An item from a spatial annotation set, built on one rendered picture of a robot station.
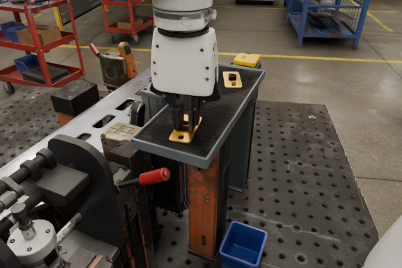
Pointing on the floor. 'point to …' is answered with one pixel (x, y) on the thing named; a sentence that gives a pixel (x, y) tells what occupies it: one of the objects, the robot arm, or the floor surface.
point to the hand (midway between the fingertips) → (185, 116)
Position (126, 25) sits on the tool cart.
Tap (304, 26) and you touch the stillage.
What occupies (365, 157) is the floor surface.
